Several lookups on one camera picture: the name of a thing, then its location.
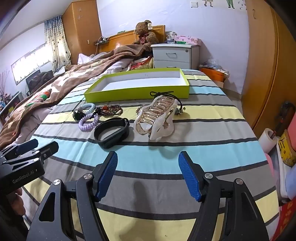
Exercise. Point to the yellow printed box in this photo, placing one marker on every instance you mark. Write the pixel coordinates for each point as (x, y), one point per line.
(288, 148)

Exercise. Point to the power strip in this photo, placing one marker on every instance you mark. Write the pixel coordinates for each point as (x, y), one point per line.
(101, 41)

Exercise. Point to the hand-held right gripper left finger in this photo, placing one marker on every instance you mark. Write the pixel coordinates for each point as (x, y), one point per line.
(106, 176)

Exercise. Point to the black silicone wristband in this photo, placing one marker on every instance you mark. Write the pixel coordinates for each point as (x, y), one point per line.
(104, 143)

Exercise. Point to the dotted window curtain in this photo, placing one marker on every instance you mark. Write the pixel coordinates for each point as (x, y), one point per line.
(57, 46)

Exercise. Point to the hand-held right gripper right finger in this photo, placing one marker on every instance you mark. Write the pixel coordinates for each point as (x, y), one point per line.
(188, 176)

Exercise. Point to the pale pink quilt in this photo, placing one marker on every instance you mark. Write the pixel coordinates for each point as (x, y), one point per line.
(115, 67)

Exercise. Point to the wooden bed headboard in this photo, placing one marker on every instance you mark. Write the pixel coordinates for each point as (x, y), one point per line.
(120, 40)

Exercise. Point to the red patterned pillow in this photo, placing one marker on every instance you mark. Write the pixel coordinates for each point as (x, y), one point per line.
(141, 63)

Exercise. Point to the brown patterned blanket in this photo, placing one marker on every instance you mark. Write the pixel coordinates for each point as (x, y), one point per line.
(76, 74)

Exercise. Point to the brown teddy bear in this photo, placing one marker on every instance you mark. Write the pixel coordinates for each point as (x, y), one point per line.
(144, 34)

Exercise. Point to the white paper roll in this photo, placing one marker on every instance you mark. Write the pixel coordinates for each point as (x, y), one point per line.
(266, 143)

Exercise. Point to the tall orange wooden cabinet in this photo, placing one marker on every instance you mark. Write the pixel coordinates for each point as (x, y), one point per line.
(81, 30)

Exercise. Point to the white drawer nightstand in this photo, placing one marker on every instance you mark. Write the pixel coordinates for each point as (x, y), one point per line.
(173, 55)

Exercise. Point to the dark brown cloth pile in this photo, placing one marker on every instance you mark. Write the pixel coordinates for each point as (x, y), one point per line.
(38, 80)

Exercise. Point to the pink floral tissue box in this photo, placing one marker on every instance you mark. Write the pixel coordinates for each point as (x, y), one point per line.
(189, 39)

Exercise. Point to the clear large hair claw clip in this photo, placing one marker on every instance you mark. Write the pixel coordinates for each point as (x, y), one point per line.
(159, 132)

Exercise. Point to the wall stickers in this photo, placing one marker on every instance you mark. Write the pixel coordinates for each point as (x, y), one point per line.
(229, 2)

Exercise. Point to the large wooden wardrobe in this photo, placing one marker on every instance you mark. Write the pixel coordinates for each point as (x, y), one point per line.
(261, 69)

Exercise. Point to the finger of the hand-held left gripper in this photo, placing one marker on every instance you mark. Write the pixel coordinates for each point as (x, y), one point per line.
(46, 150)
(27, 144)

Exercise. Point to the green shallow cardboard box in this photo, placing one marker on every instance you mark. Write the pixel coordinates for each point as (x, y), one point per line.
(138, 92)

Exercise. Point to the orange storage box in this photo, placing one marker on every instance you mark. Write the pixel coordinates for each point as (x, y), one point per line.
(215, 74)

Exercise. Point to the person's left hand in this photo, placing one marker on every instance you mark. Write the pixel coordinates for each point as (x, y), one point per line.
(16, 200)

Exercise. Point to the clear plastic bag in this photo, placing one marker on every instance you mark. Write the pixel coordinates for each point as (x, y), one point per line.
(216, 64)

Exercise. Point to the window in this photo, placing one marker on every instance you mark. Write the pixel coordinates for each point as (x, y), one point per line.
(30, 63)

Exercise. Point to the clear glass container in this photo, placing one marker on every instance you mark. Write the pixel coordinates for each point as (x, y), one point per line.
(171, 38)

